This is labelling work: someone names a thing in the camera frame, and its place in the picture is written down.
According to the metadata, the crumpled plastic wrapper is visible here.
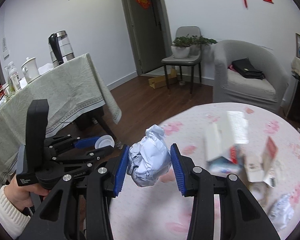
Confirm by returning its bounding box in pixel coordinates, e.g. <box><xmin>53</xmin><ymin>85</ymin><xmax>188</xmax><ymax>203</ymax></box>
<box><xmin>267</xmin><ymin>193</ymin><xmax>295</xmax><ymax>232</ymax></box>

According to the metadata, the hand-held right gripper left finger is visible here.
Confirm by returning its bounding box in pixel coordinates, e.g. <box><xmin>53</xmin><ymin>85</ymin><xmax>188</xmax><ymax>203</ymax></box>
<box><xmin>22</xmin><ymin>144</ymin><xmax>130</xmax><ymax>240</ymax></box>

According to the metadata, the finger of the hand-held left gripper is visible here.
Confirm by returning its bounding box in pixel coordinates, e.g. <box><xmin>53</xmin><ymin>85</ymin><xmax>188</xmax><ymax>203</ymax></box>
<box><xmin>44</xmin><ymin>135</ymin><xmax>104</xmax><ymax>153</ymax></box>
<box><xmin>51</xmin><ymin>147</ymin><xmax>113</xmax><ymax>167</ymax></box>

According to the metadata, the white round plastic lid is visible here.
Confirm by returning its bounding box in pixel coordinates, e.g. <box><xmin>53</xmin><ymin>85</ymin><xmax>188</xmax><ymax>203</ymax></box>
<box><xmin>95</xmin><ymin>135</ymin><xmax>115</xmax><ymax>149</ymax></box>

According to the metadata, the large white carton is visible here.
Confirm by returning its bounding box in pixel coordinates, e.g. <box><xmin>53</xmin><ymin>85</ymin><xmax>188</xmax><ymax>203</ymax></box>
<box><xmin>203</xmin><ymin>110</ymin><xmax>249</xmax><ymax>173</ymax></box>

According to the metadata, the dark wooden table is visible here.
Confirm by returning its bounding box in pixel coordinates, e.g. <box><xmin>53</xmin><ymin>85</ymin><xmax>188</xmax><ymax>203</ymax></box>
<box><xmin>74</xmin><ymin>106</ymin><xmax>123</xmax><ymax>151</ymax></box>

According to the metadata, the red door decoration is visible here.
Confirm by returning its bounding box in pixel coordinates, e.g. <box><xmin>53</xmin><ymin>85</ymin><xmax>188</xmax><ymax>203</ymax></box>
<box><xmin>136</xmin><ymin>0</ymin><xmax>152</xmax><ymax>9</ymax></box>

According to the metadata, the potted plant in white pot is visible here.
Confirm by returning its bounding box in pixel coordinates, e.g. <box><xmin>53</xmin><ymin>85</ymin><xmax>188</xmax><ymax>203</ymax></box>
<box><xmin>171</xmin><ymin>36</ymin><xmax>194</xmax><ymax>59</ymax></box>

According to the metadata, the clear labelled bottle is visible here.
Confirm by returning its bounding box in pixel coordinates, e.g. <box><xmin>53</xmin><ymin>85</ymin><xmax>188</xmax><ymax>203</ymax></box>
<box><xmin>4</xmin><ymin>61</ymin><xmax>22</xmax><ymax>93</ymax></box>

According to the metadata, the grey door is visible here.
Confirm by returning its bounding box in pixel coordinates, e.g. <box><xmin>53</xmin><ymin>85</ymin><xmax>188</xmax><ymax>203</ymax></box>
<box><xmin>118</xmin><ymin>0</ymin><xmax>171</xmax><ymax>76</ymax></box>

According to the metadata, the grey armchair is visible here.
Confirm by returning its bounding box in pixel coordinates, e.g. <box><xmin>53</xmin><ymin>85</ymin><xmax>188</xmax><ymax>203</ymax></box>
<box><xmin>212</xmin><ymin>39</ymin><xmax>290</xmax><ymax>111</ymax></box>

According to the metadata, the white lidded mug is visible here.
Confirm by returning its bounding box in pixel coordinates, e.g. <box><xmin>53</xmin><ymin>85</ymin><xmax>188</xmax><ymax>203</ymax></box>
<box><xmin>21</xmin><ymin>57</ymin><xmax>41</xmax><ymax>84</ymax></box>

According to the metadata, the red and white carton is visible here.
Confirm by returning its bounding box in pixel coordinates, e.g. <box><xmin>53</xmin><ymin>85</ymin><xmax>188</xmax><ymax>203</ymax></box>
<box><xmin>243</xmin><ymin>136</ymin><xmax>279</xmax><ymax>188</ymax></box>

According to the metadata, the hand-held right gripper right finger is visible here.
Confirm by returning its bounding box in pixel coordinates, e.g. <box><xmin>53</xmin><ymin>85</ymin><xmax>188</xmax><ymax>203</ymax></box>
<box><xmin>170</xmin><ymin>143</ymin><xmax>281</xmax><ymax>240</ymax></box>

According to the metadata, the white paper ball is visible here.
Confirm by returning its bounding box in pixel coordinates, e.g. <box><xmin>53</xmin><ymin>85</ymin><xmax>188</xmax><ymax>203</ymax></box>
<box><xmin>127</xmin><ymin>124</ymin><xmax>173</xmax><ymax>187</ymax></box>

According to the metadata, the white wall panel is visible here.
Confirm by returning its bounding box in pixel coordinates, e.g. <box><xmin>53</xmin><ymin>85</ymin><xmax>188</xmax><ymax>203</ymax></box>
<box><xmin>2</xmin><ymin>38</ymin><xmax>10</xmax><ymax>60</ymax></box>

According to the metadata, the green patterned tablecloth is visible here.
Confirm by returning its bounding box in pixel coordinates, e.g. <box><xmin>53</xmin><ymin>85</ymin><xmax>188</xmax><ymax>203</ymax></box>
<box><xmin>0</xmin><ymin>53</ymin><xmax>122</xmax><ymax>198</ymax></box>

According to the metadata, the black bag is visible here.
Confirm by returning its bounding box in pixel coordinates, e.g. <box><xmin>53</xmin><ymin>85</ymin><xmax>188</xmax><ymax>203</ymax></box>
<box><xmin>231</xmin><ymin>58</ymin><xmax>266</xmax><ymax>81</ymax></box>

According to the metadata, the small potted plant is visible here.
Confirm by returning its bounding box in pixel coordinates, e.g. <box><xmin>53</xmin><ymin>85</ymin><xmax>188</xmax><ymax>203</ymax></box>
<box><xmin>190</xmin><ymin>35</ymin><xmax>218</xmax><ymax>55</ymax></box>

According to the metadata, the glass electric kettle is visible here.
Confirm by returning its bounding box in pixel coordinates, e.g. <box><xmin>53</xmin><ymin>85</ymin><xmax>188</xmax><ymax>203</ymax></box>
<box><xmin>48</xmin><ymin>30</ymin><xmax>76</xmax><ymax>68</ymax></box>

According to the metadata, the grey dining chair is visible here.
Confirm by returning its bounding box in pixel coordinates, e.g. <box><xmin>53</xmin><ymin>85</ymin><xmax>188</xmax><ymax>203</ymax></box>
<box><xmin>161</xmin><ymin>26</ymin><xmax>203</xmax><ymax>99</ymax></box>

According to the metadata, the person's left hand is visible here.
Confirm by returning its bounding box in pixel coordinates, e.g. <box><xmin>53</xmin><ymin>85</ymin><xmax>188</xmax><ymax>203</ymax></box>
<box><xmin>4</xmin><ymin>177</ymin><xmax>50</xmax><ymax>213</ymax></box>

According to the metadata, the flat cardboard box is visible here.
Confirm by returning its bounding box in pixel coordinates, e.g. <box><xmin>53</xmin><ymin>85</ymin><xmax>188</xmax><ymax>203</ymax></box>
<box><xmin>148</xmin><ymin>68</ymin><xmax>178</xmax><ymax>90</ymax></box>

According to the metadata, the pink floral tablecloth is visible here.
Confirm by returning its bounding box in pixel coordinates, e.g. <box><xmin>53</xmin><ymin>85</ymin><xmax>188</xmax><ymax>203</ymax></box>
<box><xmin>107</xmin><ymin>102</ymin><xmax>300</xmax><ymax>240</ymax></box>

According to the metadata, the dark side cabinet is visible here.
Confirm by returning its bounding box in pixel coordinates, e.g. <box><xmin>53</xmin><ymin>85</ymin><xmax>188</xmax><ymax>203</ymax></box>
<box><xmin>287</xmin><ymin>74</ymin><xmax>300</xmax><ymax>123</ymax></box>

